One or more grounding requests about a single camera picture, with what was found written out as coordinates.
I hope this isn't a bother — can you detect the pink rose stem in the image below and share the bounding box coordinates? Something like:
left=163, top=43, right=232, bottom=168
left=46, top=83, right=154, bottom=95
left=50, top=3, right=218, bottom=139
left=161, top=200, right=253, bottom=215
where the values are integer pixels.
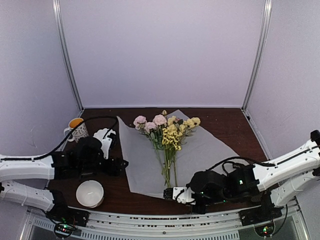
left=144, top=113, right=172, bottom=188

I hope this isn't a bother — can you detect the translucent white wrapping paper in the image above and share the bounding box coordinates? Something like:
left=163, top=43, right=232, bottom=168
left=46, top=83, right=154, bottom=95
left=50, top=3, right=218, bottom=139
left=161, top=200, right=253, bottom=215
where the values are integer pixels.
left=117, top=108, right=236, bottom=198

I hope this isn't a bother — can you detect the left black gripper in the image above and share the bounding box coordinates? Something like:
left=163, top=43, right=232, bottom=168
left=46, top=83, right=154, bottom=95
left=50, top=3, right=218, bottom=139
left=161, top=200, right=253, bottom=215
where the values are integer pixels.
left=79, top=154, right=129, bottom=177

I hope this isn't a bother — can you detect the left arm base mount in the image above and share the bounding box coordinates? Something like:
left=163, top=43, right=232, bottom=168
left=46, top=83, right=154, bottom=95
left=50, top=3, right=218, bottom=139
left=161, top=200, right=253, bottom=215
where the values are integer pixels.
left=45, top=207, right=90, bottom=227

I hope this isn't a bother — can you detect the pink flower stem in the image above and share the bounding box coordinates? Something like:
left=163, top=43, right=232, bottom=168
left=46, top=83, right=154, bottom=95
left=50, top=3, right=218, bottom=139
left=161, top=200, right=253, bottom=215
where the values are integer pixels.
left=133, top=114, right=171, bottom=187

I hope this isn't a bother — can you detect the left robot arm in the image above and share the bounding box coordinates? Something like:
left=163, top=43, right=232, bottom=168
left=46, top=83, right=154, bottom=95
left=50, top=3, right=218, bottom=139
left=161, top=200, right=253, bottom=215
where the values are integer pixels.
left=0, top=137, right=129, bottom=225

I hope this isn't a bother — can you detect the right aluminium frame post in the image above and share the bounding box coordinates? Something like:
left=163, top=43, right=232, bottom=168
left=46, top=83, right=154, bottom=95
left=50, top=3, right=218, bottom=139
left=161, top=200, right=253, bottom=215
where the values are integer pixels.
left=241, top=0, right=273, bottom=112

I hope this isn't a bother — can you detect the white scalloped bowl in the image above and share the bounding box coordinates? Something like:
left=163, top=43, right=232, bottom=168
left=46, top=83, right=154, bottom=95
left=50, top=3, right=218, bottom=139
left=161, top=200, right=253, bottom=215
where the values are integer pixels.
left=93, top=128, right=116, bottom=141

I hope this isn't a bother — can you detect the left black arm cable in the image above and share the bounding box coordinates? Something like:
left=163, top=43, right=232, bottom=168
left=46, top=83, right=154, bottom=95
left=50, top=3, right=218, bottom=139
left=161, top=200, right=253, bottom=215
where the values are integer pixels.
left=0, top=115, right=119, bottom=161

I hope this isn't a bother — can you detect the plain white bowl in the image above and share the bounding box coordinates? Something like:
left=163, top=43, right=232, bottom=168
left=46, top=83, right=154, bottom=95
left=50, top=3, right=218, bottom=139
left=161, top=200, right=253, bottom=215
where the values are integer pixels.
left=75, top=180, right=105, bottom=208

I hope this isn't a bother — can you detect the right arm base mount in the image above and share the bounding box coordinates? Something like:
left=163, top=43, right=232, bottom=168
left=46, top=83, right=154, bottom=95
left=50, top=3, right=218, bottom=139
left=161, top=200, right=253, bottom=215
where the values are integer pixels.
left=238, top=206, right=282, bottom=226

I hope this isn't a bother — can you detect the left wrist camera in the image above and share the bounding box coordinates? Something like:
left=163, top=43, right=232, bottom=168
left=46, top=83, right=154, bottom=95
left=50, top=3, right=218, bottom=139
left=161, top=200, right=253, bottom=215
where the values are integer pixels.
left=101, top=136, right=116, bottom=160

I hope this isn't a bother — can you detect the yellow blossom stem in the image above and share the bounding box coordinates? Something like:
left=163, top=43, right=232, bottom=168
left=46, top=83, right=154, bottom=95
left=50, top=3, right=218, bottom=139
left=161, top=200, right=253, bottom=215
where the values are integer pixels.
left=167, top=116, right=201, bottom=180

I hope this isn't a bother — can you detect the aluminium front rail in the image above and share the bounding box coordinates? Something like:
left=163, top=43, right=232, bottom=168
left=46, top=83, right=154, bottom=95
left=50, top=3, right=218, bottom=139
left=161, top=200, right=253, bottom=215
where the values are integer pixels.
left=24, top=197, right=303, bottom=240

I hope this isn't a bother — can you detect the left aluminium frame post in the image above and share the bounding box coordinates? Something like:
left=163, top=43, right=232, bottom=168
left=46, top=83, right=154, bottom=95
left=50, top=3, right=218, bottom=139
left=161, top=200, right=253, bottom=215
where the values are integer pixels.
left=52, top=0, right=84, bottom=112

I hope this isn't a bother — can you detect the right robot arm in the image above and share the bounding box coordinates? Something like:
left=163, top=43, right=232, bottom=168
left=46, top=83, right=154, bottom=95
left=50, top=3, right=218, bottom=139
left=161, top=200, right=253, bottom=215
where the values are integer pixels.
left=175, top=130, right=320, bottom=221

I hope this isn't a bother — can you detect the small yellow flower sprig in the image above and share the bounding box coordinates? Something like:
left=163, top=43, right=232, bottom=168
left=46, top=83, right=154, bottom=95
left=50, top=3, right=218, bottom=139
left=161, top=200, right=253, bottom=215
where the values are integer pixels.
left=161, top=124, right=182, bottom=188

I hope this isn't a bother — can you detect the yellow patterned cup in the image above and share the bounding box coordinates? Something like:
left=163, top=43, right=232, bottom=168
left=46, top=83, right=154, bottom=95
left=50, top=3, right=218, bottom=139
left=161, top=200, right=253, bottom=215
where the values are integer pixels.
left=63, top=117, right=89, bottom=143

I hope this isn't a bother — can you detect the aluminium frame post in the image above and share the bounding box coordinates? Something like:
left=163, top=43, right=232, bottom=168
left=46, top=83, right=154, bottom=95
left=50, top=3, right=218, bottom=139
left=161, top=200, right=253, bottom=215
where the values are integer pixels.
left=52, top=0, right=84, bottom=112
left=241, top=0, right=273, bottom=112

